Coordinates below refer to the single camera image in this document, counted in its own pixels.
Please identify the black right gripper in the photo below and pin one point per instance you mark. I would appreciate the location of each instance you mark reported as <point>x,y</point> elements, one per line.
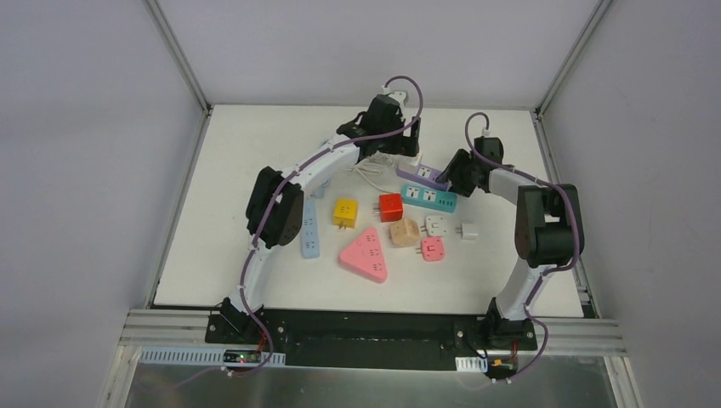
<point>456,175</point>

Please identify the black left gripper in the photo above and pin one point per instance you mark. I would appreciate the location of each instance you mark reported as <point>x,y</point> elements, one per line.
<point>400,143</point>

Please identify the purple power strip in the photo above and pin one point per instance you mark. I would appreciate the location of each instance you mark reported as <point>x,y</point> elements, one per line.
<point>423,175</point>

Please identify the teal power strip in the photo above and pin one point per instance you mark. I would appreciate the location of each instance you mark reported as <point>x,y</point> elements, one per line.
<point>424,197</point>

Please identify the small white plug adapter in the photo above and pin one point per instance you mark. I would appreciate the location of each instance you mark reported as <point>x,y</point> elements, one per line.
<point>468,231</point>

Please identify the red cube socket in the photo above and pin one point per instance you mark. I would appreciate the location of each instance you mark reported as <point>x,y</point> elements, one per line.
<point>389,207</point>

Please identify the pink plug adapter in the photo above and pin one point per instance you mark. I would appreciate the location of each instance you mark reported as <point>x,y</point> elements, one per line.
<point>432,249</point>

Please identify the beige cube socket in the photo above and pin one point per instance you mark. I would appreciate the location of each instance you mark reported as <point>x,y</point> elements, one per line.
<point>404,232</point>

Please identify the yellow cube socket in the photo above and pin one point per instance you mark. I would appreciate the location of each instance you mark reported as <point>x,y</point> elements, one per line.
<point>344,214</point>

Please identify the pink power strip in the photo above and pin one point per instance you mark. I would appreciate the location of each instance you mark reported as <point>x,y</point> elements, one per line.
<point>364,257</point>

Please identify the white cube socket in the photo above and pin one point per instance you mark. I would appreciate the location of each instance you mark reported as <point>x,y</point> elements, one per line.
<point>410,161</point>

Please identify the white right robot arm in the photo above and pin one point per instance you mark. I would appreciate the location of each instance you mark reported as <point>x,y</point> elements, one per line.
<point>548,232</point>

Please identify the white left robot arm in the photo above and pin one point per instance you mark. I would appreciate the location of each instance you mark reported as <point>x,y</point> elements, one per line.
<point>275,211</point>

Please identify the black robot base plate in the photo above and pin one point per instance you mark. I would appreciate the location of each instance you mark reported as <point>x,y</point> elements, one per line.
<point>369,340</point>

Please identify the aluminium frame rail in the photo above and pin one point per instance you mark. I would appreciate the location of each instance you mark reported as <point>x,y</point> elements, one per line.
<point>173,46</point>

